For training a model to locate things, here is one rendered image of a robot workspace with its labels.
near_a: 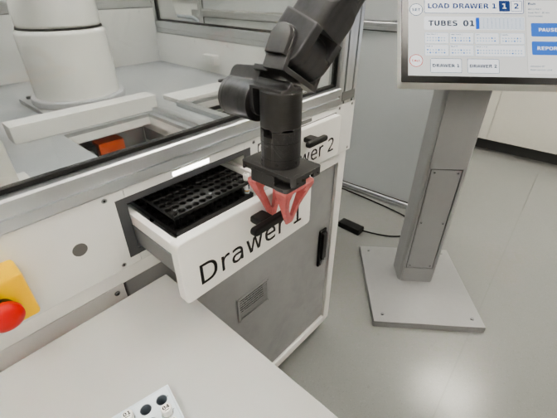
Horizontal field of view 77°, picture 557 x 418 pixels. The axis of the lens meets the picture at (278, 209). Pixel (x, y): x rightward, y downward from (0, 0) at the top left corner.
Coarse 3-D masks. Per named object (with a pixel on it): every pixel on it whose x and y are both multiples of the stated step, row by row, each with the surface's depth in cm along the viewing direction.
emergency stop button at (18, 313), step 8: (0, 304) 42; (8, 304) 42; (16, 304) 43; (0, 312) 41; (8, 312) 42; (16, 312) 43; (24, 312) 44; (0, 320) 42; (8, 320) 42; (16, 320) 43; (0, 328) 42; (8, 328) 43
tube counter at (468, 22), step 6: (468, 18) 109; (474, 18) 109; (480, 18) 109; (486, 18) 109; (492, 18) 108; (498, 18) 108; (504, 18) 108; (510, 18) 108; (516, 18) 108; (522, 18) 108; (468, 24) 109; (474, 24) 109; (480, 24) 108; (486, 24) 108; (492, 24) 108; (498, 24) 108; (504, 24) 108; (510, 24) 108; (516, 24) 108; (522, 24) 108; (522, 30) 107
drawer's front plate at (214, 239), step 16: (272, 192) 58; (240, 208) 54; (256, 208) 56; (304, 208) 67; (208, 224) 50; (224, 224) 51; (240, 224) 54; (288, 224) 64; (304, 224) 69; (176, 240) 47; (192, 240) 48; (208, 240) 50; (224, 240) 53; (240, 240) 56; (272, 240) 62; (176, 256) 47; (192, 256) 49; (208, 256) 51; (224, 256) 54; (256, 256) 60; (176, 272) 50; (192, 272) 50; (208, 272) 53; (224, 272) 55; (192, 288) 51; (208, 288) 54
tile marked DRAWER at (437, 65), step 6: (432, 60) 108; (438, 60) 108; (444, 60) 108; (450, 60) 108; (456, 60) 108; (432, 66) 108; (438, 66) 108; (444, 66) 107; (450, 66) 107; (456, 66) 107; (462, 66) 107; (432, 72) 107; (438, 72) 107; (444, 72) 107; (450, 72) 107; (456, 72) 107; (462, 72) 107
